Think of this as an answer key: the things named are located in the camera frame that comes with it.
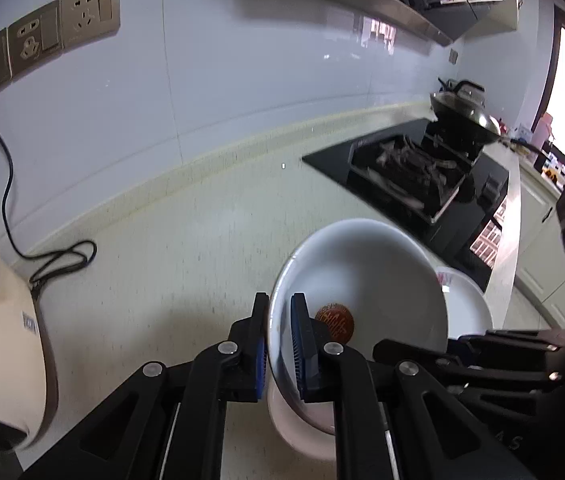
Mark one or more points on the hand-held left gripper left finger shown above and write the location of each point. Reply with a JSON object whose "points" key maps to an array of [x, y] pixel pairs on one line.
{"points": [[261, 370]]}

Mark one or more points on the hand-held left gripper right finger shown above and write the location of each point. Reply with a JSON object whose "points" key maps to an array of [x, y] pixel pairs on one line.
{"points": [[296, 355]]}

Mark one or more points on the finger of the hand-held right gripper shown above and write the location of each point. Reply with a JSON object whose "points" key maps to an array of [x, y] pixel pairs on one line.
{"points": [[522, 347], [487, 385]]}

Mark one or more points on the plain white bowl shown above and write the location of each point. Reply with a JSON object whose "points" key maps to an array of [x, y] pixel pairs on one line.
{"points": [[467, 305]]}

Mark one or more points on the white bowl red pattern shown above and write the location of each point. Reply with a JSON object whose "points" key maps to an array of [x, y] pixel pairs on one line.
{"points": [[372, 280]]}

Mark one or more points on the white base cabinet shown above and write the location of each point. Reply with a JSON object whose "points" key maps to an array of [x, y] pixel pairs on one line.
{"points": [[537, 260]]}

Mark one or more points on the black stove knob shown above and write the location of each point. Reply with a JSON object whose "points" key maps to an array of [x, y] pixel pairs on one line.
{"points": [[491, 187], [465, 192]]}

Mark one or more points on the white bottle blue label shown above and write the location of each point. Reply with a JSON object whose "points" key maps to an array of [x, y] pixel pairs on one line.
{"points": [[523, 132]]}

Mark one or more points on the black wok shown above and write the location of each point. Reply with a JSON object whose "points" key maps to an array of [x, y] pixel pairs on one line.
{"points": [[467, 115]]}

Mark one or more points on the black pan support grate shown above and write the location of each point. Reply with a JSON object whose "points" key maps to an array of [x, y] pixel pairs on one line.
{"points": [[412, 170]]}

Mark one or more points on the black glass gas stove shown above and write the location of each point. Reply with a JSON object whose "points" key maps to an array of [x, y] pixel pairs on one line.
{"points": [[332, 160]]}

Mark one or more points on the cream rice cooker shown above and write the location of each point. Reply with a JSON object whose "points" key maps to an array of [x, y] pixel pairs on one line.
{"points": [[7, 340]]}

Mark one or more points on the small wall socket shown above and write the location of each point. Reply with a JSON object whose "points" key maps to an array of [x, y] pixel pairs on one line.
{"points": [[453, 56]]}

